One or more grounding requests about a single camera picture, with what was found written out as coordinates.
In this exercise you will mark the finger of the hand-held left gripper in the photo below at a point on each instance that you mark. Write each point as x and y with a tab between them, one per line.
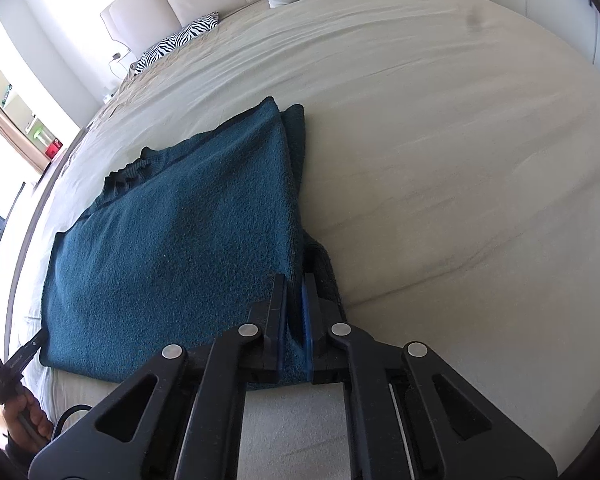
27	352

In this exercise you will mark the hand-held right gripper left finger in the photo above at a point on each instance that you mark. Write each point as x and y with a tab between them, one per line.
275	310

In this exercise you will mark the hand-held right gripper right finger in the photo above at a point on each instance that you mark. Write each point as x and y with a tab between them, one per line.
310	320

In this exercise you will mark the dark green knit sweater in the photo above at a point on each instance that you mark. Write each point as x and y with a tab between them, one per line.
180	240

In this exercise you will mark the person's left hand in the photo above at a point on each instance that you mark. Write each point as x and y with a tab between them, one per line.
27	420

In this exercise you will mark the red box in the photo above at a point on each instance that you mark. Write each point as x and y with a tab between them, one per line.
53	149

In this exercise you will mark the bed with beige sheet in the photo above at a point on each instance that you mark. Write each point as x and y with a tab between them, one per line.
455	160

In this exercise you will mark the green container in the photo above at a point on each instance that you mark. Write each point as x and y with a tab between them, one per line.
39	136

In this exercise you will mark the beige curtain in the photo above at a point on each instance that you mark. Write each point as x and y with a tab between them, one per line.
10	120

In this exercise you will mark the zebra print pillow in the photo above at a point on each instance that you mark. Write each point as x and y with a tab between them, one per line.
177	40

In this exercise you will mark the beige padded headboard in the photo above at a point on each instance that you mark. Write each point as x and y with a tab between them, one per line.
180	0

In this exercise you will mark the white wall shelf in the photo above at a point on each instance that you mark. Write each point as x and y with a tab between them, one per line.
15	95

